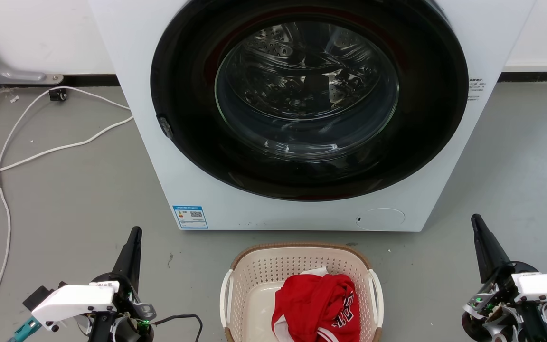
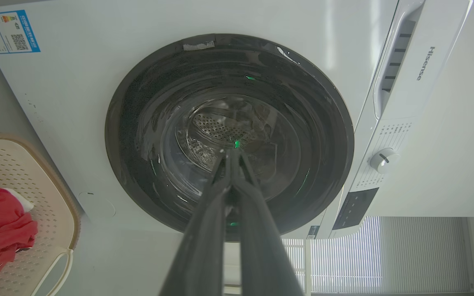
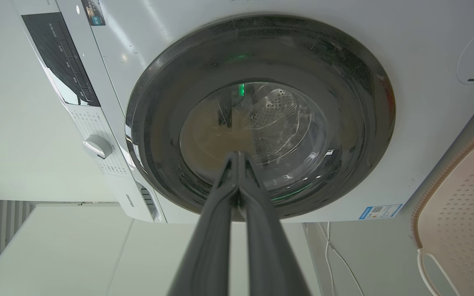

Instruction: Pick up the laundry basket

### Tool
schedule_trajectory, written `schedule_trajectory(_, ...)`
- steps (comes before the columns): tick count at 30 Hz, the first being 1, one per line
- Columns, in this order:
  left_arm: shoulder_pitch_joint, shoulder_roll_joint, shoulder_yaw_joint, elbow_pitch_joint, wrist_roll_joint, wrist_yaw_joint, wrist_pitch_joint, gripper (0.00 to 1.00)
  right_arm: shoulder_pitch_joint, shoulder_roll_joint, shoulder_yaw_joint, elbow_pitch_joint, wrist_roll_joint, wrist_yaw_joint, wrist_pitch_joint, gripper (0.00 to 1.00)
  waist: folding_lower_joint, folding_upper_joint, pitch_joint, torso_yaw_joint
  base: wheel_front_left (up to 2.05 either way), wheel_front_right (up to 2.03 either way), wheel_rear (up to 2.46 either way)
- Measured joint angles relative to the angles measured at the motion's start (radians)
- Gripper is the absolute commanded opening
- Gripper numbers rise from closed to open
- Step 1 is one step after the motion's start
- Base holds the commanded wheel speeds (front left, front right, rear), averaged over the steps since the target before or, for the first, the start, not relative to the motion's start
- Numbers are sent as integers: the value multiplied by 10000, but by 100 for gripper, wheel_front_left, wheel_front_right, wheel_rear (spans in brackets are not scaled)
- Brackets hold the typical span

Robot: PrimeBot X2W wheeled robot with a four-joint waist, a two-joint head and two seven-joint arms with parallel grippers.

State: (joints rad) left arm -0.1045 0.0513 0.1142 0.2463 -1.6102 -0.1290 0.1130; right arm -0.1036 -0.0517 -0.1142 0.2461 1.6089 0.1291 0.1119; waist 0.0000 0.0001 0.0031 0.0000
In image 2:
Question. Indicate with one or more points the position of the round dark washing machine door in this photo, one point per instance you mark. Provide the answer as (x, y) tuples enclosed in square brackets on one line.
[(171, 123)]

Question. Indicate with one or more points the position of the white washing machine dial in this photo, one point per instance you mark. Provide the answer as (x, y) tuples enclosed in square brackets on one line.
[(383, 159)]

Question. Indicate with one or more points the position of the white vertical window blinds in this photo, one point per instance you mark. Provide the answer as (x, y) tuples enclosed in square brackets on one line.
[(385, 255)]

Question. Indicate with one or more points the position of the blue energy label sticker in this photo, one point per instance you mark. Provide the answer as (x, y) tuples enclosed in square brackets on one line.
[(8, 31)]

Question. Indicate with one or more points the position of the white Hisense washing machine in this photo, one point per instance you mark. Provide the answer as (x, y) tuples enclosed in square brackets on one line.
[(261, 53)]

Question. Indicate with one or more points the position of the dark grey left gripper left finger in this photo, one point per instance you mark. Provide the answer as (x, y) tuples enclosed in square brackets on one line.
[(206, 246)]

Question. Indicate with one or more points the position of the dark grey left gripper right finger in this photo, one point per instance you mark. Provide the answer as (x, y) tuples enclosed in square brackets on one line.
[(263, 250)]

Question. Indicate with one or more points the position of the cream perforated laundry basket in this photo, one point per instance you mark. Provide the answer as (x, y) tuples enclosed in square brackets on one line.
[(52, 213)]

